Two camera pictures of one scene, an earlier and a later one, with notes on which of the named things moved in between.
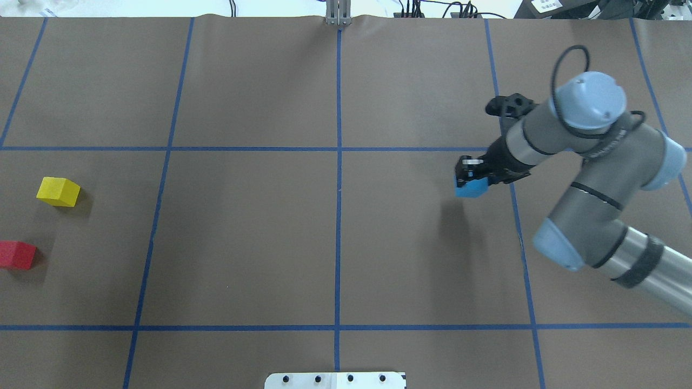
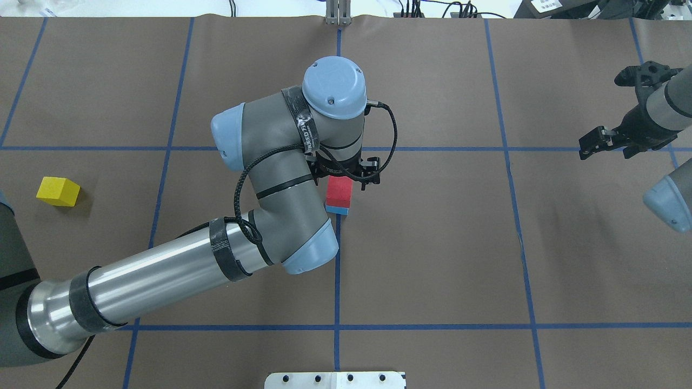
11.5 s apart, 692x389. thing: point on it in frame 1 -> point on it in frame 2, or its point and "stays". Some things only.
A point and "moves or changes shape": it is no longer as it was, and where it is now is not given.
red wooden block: x=15 y=254 moves or changes shape
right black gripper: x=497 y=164 -> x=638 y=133
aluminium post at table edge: x=338 y=12 stays
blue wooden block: x=474 y=188 -> x=337 y=209
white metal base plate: x=335 y=380 stays
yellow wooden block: x=58 y=192 stays
